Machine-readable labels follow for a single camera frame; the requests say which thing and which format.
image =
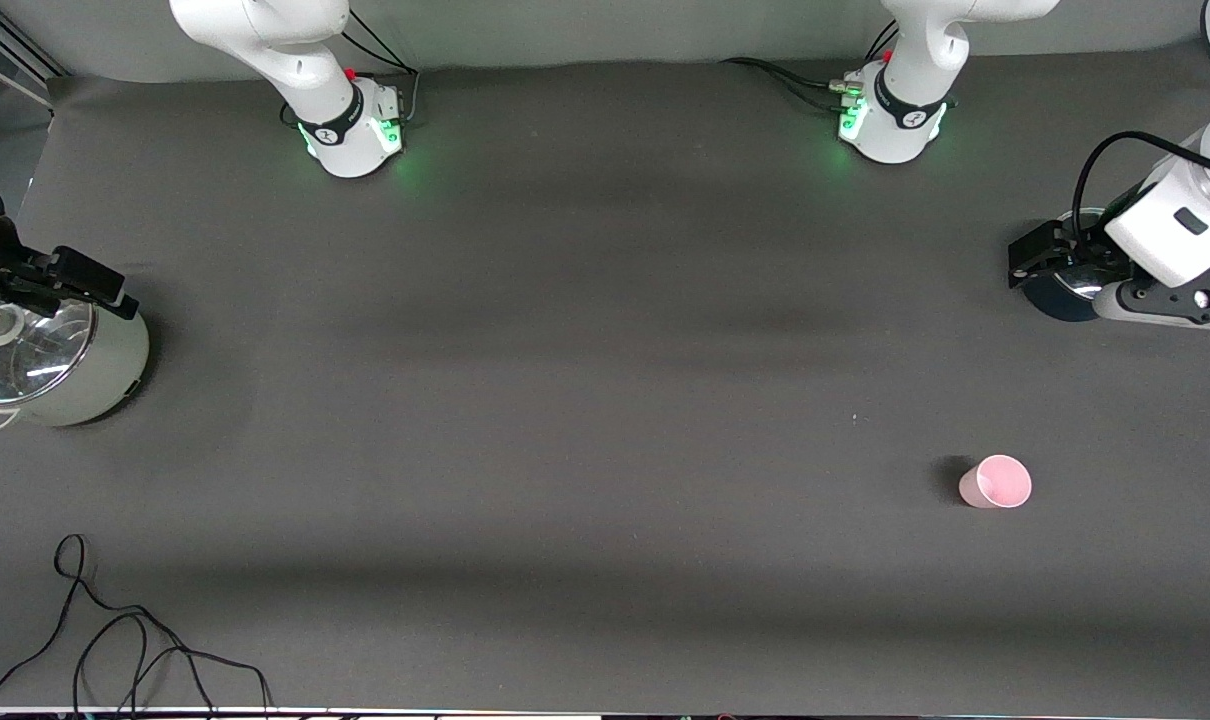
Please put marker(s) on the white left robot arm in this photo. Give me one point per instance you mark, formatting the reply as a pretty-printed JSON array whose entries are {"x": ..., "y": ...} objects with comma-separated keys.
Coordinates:
[{"x": 905, "y": 110}]

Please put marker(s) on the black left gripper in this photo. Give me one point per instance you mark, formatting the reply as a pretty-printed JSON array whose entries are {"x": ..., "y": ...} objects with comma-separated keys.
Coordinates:
[{"x": 1047, "y": 249}]

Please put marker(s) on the glass lid with blue knob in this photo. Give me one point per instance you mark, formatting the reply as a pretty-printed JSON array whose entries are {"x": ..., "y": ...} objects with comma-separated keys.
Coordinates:
[{"x": 1083, "y": 285}]

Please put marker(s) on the glass lid with beige knob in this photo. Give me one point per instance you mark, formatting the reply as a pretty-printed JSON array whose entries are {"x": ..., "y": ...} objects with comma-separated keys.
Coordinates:
[{"x": 40, "y": 355}]

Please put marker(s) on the pink plastic cup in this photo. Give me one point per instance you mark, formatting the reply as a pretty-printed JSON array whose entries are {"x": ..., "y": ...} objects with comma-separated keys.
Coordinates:
[{"x": 997, "y": 482}]

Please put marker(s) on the cream cooking pot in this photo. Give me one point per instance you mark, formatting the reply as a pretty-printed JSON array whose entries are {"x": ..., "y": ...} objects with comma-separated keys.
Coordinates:
[{"x": 105, "y": 370}]

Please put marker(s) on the aluminium frame rails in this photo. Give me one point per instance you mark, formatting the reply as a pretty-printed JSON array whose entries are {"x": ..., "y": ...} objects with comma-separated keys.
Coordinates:
[{"x": 30, "y": 55}]

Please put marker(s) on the dark blue saucepan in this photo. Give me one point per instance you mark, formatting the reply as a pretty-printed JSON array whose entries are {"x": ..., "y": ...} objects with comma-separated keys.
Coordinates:
[{"x": 1050, "y": 300}]

